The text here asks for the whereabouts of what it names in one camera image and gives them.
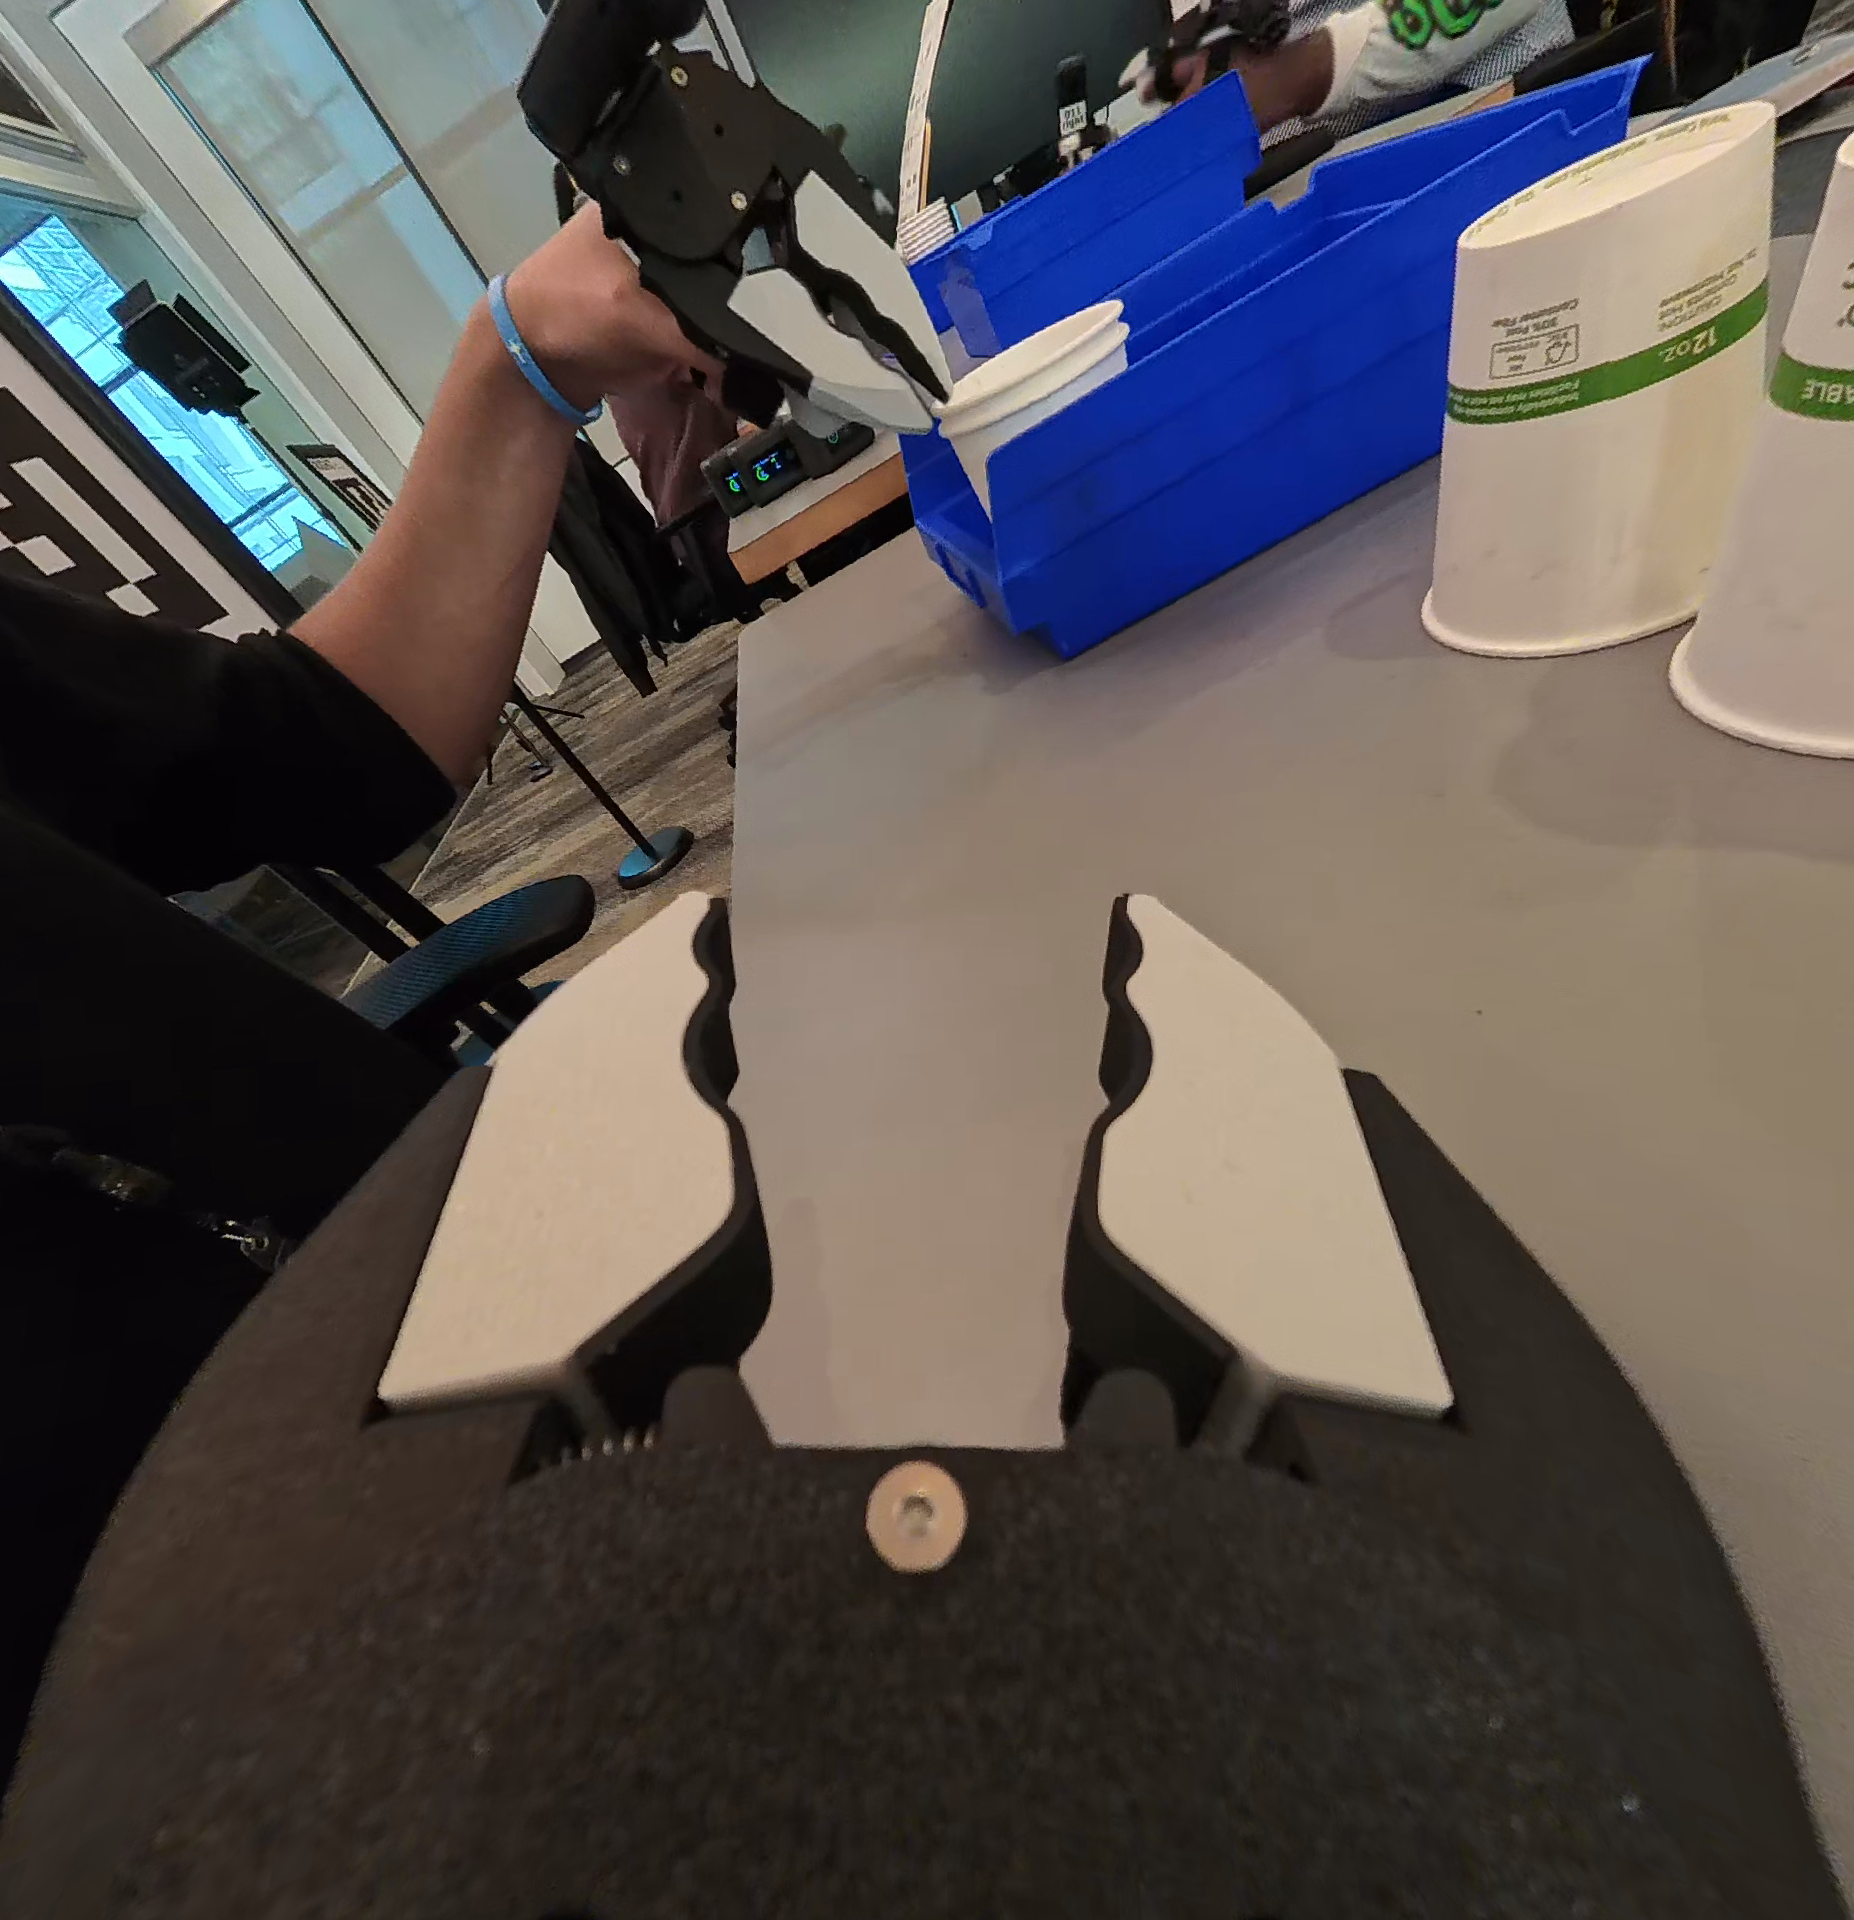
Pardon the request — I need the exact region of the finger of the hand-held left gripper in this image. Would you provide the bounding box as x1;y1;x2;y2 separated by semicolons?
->
726;267;944;439
785;170;954;397

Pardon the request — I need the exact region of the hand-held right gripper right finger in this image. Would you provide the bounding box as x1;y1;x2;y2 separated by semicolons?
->
1062;892;1456;1464

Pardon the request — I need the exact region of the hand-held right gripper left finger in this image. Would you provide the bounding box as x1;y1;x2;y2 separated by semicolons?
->
374;890;775;1464

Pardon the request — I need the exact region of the stack of white paper cups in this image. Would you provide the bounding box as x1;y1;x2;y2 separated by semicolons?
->
933;301;1129;518

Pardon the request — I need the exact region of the blue plastic bin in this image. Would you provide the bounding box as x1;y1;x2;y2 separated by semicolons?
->
896;57;1650;661

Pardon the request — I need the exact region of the white paper cup green band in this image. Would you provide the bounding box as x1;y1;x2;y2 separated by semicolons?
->
1419;102;1778;659
1669;113;1854;761

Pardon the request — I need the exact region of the person's left forearm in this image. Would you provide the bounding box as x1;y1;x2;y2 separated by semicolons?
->
0;279;597;903

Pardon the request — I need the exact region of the person's left hand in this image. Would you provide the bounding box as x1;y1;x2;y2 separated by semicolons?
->
507;203;726;410

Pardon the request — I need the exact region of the white standing card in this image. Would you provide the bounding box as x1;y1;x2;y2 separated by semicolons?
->
896;0;957;227

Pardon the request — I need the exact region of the blue wristband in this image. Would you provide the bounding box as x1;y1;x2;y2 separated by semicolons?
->
483;274;606;429

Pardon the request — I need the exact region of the black jacket on chair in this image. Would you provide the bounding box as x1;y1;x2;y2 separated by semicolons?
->
543;435;672;700

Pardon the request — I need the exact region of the black chair armrest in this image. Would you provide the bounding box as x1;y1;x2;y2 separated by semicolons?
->
341;874;597;1053

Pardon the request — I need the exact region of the black stanchion pole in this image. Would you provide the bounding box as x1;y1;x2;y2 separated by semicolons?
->
498;691;694;890

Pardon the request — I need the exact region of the small sign on tripod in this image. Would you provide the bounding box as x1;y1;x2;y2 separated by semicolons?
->
288;442;394;527

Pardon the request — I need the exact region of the black studio light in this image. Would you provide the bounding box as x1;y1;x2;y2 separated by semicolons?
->
116;283;261;414

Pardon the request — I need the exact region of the framed tag poster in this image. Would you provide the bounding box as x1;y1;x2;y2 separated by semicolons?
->
0;255;307;647

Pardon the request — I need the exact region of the dark wall screen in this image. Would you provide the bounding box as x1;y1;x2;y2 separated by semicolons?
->
701;0;1182;211

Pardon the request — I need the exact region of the black lanyard strap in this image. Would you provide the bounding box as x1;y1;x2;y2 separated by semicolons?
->
0;1116;291;1278

